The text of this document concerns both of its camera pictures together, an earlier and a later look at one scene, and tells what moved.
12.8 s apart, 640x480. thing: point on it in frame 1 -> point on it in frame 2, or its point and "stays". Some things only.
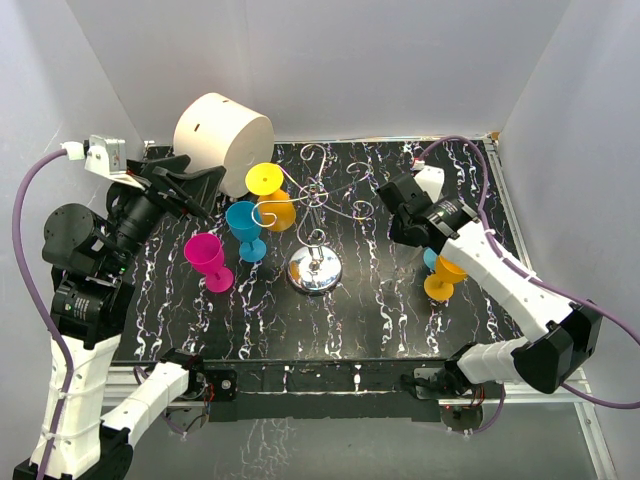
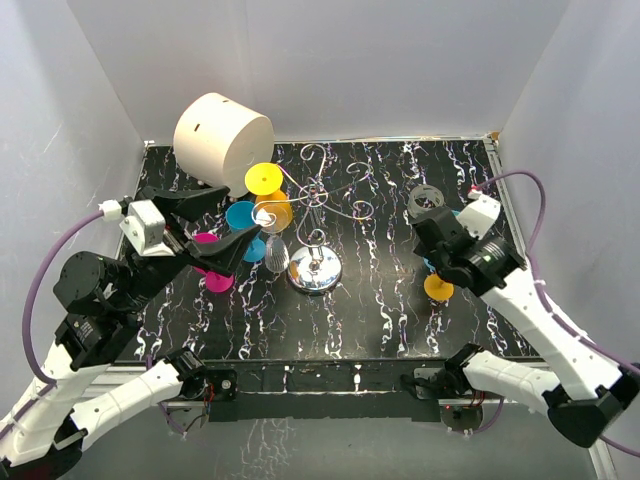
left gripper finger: x=202 y=189 -> x=223 y=254
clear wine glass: x=402 y=256 -> x=276 y=218
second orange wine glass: x=440 y=286 stays
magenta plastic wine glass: x=205 y=253 stays
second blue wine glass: x=430 y=258 stays
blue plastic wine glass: x=244 y=221 stays
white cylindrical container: x=216 y=131 stays
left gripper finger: x=144 y=168 -> x=192 y=205
